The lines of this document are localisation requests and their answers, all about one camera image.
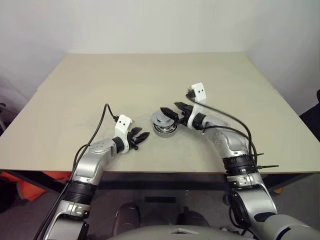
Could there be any black spoked rotor ring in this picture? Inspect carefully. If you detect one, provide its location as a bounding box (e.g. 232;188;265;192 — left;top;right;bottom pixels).
152;124;178;135

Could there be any black table frame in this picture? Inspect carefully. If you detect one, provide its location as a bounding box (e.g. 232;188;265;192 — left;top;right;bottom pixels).
0;169;320;199

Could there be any grey toothed motor cover plate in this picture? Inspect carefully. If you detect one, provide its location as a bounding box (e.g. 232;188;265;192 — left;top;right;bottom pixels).
150;108;179;128

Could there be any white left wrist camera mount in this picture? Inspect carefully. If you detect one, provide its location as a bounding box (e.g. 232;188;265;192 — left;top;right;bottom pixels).
114;114;134;152

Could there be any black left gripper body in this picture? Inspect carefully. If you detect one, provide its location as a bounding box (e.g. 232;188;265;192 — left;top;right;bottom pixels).
126;130;140;151

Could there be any black background object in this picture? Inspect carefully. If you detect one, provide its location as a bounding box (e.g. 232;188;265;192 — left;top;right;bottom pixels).
299;89;320;124

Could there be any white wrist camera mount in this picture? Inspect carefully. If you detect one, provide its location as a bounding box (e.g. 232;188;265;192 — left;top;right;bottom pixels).
187;81;207;129
114;114;134;152

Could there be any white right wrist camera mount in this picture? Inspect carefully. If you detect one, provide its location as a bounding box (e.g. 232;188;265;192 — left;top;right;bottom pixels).
187;81;207;129

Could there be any black floor tape strip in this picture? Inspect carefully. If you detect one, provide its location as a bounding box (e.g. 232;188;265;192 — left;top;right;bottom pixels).
144;196;177;204

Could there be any dark rounded shape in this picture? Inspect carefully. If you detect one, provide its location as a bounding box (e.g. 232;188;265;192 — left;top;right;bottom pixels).
115;202;141;230

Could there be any silver robot torso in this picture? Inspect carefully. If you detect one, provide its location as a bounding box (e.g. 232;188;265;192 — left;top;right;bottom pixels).
107;219;241;240

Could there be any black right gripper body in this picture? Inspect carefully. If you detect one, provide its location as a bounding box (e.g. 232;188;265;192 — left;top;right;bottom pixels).
177;105;195;126

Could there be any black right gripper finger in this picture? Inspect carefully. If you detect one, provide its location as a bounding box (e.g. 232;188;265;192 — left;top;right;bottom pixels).
159;107;179;121
173;101;193;114

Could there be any orange object under table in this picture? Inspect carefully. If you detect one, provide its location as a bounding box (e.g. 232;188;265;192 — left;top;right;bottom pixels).
0;171;74;201

